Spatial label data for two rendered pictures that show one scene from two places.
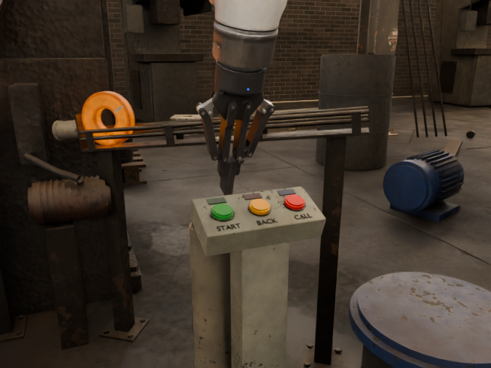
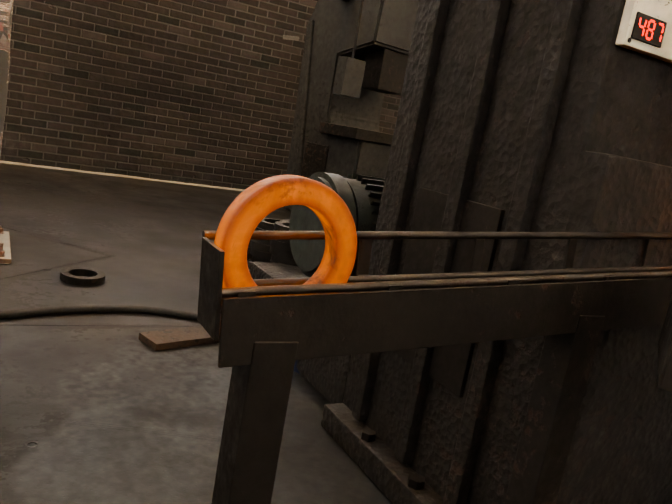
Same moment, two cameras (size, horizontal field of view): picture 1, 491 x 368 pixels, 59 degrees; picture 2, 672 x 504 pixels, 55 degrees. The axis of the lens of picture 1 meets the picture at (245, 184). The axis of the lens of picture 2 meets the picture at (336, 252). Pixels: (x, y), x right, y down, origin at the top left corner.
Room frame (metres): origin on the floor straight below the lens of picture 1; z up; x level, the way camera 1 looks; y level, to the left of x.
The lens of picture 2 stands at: (0.05, 1.94, 0.83)
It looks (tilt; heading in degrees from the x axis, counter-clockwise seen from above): 11 degrees down; 352
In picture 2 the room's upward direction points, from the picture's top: 10 degrees clockwise
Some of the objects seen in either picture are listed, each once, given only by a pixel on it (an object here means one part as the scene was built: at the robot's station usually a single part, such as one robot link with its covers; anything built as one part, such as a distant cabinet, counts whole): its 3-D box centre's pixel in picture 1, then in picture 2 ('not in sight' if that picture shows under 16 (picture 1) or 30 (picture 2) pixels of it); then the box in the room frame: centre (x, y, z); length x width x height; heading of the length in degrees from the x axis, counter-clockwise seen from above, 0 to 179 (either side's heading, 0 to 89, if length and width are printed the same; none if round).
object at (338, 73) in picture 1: (354, 109); not in sight; (3.59, -0.89, 0.45); 0.59 x 0.59 x 0.89
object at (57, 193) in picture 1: (79, 261); not in sight; (1.22, 0.52, 0.27); 0.22 x 0.13 x 0.53; 111
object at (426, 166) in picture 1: (429, 181); not in sight; (2.42, -1.07, 0.17); 0.57 x 0.31 x 0.34; 131
